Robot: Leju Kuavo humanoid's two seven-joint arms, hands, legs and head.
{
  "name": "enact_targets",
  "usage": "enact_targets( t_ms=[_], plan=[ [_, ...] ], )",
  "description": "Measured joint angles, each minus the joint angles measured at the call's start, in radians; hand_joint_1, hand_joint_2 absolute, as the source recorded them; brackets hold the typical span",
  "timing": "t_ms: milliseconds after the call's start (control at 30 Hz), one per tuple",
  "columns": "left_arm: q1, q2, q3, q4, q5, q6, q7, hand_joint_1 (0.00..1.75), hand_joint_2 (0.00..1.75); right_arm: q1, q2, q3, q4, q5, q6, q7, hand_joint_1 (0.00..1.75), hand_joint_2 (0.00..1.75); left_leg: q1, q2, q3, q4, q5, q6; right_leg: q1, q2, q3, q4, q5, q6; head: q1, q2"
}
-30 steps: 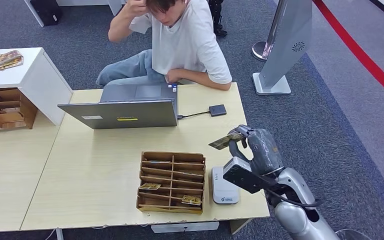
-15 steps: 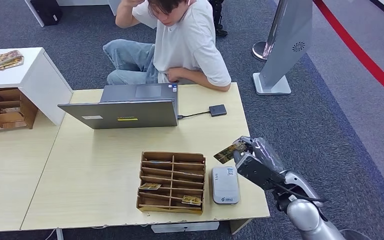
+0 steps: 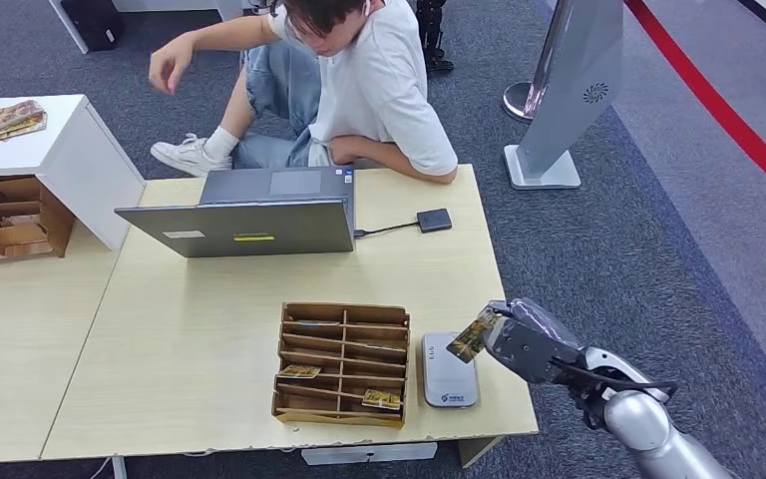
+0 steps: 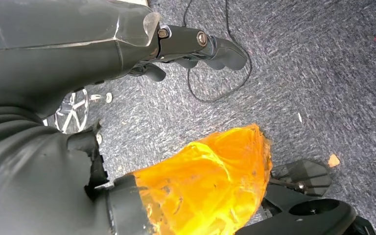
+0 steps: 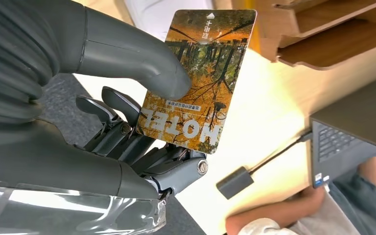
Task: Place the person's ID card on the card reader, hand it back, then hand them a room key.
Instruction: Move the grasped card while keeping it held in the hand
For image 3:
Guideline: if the person's right hand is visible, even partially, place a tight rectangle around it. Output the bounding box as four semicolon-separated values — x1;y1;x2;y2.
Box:
148;33;195;97

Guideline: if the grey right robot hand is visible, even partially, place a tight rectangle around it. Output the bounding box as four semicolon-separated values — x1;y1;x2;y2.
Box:
482;298;585;385

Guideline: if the person's left hand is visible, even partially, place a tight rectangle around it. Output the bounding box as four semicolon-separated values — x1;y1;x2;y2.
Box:
327;135;364;167

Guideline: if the yellow patterned ID card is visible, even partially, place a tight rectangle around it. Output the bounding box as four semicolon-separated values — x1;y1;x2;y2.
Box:
446;306;504;365

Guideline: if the wooden card organizer tray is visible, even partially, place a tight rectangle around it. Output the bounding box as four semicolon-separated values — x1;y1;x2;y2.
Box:
271;301;411;430

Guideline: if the person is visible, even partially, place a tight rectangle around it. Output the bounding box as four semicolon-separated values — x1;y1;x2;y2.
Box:
148;0;458;185

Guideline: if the white card reader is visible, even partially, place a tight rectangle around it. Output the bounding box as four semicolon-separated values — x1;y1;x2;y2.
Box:
420;331;480;409

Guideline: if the white desk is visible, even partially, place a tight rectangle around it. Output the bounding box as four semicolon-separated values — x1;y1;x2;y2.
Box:
47;0;272;56

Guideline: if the small black box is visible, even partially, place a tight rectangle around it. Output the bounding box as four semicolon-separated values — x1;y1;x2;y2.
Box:
416;208;455;234

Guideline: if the beige desk side panel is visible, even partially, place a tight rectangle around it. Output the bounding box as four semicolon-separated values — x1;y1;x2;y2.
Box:
457;436;507;469

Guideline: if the grey laptop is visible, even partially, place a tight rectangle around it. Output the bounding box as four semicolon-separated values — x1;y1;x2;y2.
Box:
115;165;358;259

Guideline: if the white cabinet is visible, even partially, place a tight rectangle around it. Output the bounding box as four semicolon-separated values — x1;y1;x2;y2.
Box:
0;94;148;252

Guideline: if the black stand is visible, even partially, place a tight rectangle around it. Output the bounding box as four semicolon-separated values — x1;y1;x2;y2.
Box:
416;0;455;74

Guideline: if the stack of patterned cards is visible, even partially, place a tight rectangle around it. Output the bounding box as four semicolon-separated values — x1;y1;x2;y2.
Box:
0;99;49;143

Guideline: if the white desk crossbar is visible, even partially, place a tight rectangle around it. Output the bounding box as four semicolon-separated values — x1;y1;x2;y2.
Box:
300;442;439;467

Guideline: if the brown wooden shelf organizer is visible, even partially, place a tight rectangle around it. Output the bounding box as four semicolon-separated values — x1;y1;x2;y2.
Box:
0;174;77;267

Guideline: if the grey standing sign panel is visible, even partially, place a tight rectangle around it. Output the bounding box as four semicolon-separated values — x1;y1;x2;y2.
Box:
503;0;625;192

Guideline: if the red barrier belt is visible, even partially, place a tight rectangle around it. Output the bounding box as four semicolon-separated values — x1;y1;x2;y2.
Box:
623;0;766;217

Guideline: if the thin black laptop cable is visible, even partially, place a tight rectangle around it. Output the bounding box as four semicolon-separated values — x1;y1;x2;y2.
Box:
354;221;419;238

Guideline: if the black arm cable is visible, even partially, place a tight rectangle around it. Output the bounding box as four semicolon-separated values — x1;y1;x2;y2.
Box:
550;358;679;431

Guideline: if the chrome stanchion post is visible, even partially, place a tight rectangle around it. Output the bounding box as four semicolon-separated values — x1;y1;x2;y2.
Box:
502;0;575;125

